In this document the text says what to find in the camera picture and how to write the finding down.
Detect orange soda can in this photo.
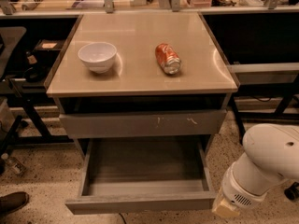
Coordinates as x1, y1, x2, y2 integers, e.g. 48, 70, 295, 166
155, 43, 181, 75

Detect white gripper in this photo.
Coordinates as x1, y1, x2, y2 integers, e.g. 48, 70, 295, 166
212, 166, 266, 218

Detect grey top drawer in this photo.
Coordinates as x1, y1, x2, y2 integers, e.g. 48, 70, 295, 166
59, 109, 226, 139

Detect clear plastic bottle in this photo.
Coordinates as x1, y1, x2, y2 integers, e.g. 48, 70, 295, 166
1, 153, 26, 176

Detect grey drawer cabinet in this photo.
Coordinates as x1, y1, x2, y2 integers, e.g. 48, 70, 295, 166
43, 11, 241, 161

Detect dark shoe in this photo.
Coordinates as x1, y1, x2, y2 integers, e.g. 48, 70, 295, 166
0, 191, 29, 216

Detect white bowl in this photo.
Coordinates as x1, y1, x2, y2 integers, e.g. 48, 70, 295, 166
78, 42, 117, 74

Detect black office chair base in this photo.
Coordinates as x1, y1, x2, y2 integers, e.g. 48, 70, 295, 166
284, 182, 299, 201

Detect grey drawer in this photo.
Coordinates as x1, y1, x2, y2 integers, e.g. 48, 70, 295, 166
65, 136, 217, 215
59, 109, 226, 139

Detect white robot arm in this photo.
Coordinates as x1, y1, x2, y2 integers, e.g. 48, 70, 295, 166
212, 123, 299, 217

